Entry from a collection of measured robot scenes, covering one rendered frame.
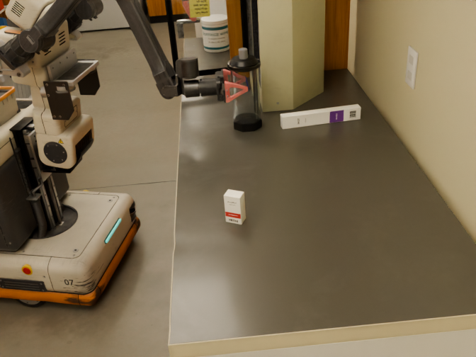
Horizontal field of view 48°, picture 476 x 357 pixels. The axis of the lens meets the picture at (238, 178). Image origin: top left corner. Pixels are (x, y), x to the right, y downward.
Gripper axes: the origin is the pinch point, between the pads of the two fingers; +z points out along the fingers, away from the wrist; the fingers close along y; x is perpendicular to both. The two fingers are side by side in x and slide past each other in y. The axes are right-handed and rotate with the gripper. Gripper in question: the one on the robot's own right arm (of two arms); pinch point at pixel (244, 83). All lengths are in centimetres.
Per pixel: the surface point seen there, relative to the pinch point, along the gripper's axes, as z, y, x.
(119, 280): -65, 35, 109
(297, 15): 19.7, 12.0, -17.4
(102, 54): -129, 405, 108
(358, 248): 20, -70, 15
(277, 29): 12.7, 10.0, -14.1
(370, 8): 50, 30, -13
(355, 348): 14, -94, 21
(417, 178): 44, -43, 16
